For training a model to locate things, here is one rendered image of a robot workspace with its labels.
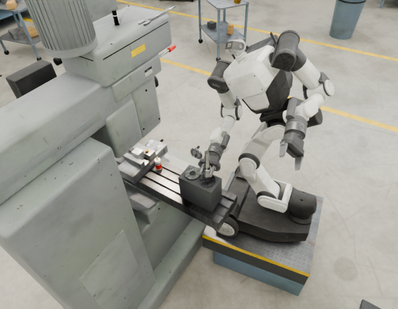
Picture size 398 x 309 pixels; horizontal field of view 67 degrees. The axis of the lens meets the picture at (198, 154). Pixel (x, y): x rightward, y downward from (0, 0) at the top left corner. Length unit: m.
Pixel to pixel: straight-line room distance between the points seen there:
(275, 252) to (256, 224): 0.25
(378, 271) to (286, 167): 1.25
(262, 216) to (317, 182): 1.20
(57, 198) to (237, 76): 0.98
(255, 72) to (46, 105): 0.91
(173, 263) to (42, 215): 1.43
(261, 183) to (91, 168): 1.20
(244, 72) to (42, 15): 0.88
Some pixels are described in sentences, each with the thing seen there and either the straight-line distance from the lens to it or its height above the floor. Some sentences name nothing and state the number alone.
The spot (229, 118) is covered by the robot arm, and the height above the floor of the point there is 1.25.
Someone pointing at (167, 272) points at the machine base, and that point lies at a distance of 2.43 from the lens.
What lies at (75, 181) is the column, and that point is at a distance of 1.24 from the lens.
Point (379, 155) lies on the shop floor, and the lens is 3.83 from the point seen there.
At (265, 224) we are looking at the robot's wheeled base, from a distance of 2.19.
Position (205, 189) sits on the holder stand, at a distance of 1.65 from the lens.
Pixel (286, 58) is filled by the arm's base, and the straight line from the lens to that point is 1.46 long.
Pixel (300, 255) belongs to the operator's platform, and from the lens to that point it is 2.32.
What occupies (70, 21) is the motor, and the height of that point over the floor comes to 2.01.
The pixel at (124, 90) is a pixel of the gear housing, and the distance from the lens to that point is 1.41.
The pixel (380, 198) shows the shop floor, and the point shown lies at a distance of 3.40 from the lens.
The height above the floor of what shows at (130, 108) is 1.57.
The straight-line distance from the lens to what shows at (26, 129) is 1.20.
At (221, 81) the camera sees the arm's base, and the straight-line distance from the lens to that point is 1.69.
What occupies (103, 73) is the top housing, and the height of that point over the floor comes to 1.80.
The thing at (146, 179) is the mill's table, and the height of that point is 0.93.
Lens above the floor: 2.41
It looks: 45 degrees down
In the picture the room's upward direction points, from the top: 3 degrees counter-clockwise
